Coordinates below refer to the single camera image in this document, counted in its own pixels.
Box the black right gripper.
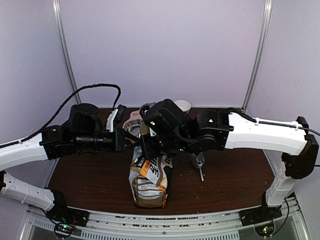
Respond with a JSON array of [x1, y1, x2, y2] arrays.
[[140, 132, 193, 160]]

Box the pet food bag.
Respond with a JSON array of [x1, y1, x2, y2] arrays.
[[128, 122, 174, 209]]

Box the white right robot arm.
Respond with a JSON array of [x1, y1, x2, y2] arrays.
[[139, 99, 320, 221]]

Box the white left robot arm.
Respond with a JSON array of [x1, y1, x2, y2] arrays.
[[0, 103, 139, 222]]

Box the pink double pet feeder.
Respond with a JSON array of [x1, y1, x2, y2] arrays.
[[122, 110, 143, 135]]

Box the metal food scoop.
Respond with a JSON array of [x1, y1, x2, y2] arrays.
[[191, 152, 205, 182]]

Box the front steel feeder bowl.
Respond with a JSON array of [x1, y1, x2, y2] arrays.
[[123, 119, 143, 136]]

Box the steel feeder bowl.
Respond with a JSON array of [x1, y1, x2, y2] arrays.
[[139, 102, 156, 113], [123, 119, 143, 136]]

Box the rear steel feeder bowl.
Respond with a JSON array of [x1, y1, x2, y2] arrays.
[[139, 102, 156, 113]]

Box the white floral ceramic bowl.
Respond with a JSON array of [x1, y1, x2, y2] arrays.
[[174, 100, 192, 114]]

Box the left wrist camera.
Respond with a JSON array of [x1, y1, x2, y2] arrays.
[[105, 104, 127, 133]]

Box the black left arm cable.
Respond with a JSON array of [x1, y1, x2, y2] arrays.
[[0, 83, 122, 148]]

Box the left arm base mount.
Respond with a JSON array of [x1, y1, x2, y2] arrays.
[[45, 207, 90, 239]]

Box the front aluminium rail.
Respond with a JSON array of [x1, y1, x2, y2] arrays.
[[24, 197, 308, 240]]

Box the left aluminium frame post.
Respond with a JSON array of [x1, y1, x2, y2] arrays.
[[52, 0, 78, 92]]

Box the aluminium frame post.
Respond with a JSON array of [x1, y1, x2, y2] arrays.
[[52, 0, 78, 92], [242, 0, 273, 113]]

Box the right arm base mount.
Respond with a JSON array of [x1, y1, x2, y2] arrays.
[[239, 205, 282, 238]]

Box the right aluminium frame post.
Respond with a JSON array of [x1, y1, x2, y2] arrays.
[[242, 0, 273, 113]]

